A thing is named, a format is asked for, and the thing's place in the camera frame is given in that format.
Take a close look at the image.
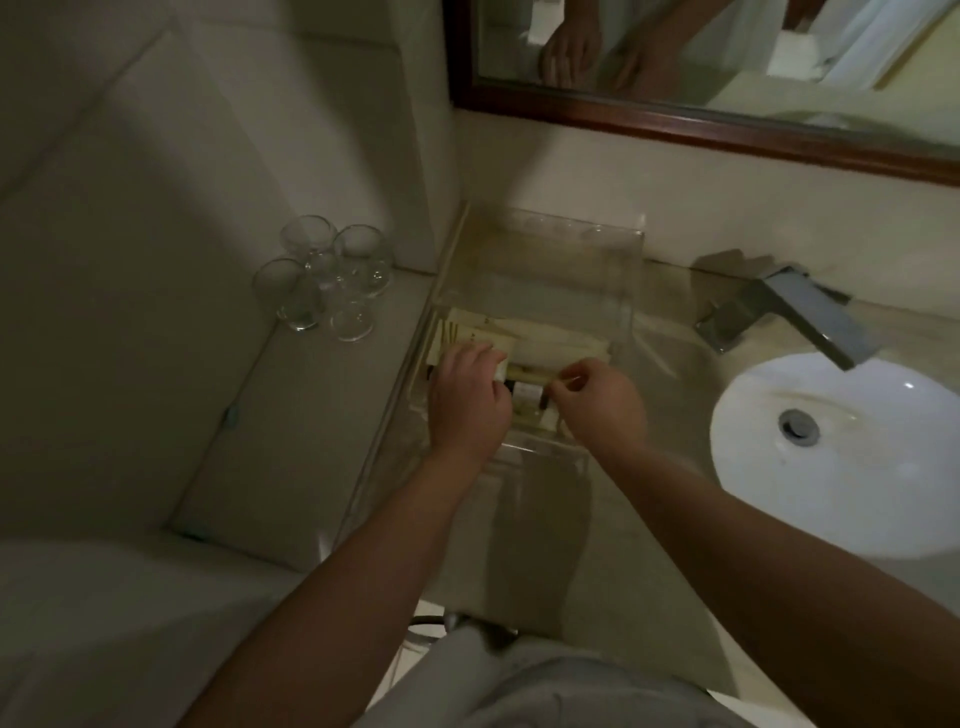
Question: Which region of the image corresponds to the person's right hand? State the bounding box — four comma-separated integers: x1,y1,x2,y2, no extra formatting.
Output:
541,357,651,460

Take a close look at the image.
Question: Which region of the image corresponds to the person's left hand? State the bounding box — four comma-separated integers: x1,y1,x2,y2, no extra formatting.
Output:
427,342,516,468

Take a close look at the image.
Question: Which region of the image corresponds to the person's right forearm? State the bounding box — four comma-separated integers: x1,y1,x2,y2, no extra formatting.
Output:
591,442,960,728

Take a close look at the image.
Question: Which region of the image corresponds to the person's left forearm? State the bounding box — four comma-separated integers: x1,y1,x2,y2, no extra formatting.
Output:
176,444,490,728

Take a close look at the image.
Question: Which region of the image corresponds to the white toiletry sachet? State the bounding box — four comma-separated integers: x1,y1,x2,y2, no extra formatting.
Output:
511,318,624,372

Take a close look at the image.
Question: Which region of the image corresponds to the cream toiletry packet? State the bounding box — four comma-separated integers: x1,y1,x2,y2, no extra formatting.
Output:
433,307,520,358

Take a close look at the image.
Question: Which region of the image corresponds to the clear acrylic amenity tray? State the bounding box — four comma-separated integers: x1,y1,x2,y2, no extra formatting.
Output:
330,202,648,558

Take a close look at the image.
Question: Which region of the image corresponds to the clear stemmed glass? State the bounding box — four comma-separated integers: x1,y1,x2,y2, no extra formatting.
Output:
333,224,394,298
280,215,339,273
328,289,376,344
252,258,327,333

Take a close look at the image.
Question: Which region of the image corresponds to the metal sink drain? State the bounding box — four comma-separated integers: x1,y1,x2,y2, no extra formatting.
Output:
777,408,822,449

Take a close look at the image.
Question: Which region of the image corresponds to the chrome square faucet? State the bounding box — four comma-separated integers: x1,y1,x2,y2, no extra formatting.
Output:
693,264,880,372

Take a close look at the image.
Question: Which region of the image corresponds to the person's light grey shirt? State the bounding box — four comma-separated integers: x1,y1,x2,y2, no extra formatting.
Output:
352,616,751,728

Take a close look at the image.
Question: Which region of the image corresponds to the white round sink basin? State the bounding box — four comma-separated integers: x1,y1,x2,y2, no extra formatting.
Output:
708,352,960,561

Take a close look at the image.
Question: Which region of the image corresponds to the wood-framed wall mirror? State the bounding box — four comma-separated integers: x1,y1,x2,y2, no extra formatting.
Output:
442,0,960,188

